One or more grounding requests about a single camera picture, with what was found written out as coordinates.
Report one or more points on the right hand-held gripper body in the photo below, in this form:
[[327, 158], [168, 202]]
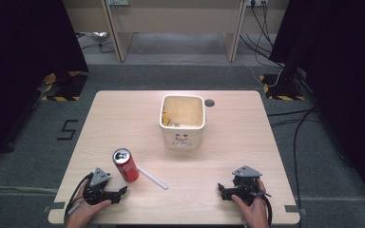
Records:
[[246, 182]]

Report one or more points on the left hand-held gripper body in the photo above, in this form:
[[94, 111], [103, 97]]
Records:
[[99, 180]]

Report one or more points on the red soda can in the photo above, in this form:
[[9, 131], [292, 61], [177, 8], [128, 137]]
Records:
[[126, 165]]

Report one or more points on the white plastic straw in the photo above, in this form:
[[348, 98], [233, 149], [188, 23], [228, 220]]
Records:
[[153, 179]]

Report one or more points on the white square bin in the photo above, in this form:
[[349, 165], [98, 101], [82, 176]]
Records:
[[182, 122]]

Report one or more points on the person's right hand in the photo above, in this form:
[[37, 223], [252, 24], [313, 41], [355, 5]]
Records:
[[253, 215]]

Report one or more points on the person's left hand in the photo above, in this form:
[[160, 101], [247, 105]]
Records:
[[84, 213]]

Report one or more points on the grey tape strip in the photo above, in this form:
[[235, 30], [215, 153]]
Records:
[[295, 209], [54, 206]]

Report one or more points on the grey round table grommet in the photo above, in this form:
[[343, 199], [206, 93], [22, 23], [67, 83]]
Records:
[[209, 103]]

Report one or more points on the yellow black striped floor base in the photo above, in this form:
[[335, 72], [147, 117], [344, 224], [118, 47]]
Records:
[[283, 91], [64, 88]]

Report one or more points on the black metal stand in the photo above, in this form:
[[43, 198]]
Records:
[[290, 74]]

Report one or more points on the black curtain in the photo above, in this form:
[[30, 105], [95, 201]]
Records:
[[22, 63], [345, 63]]

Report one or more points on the white wall power outlet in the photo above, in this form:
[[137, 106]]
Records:
[[117, 2], [257, 2]]

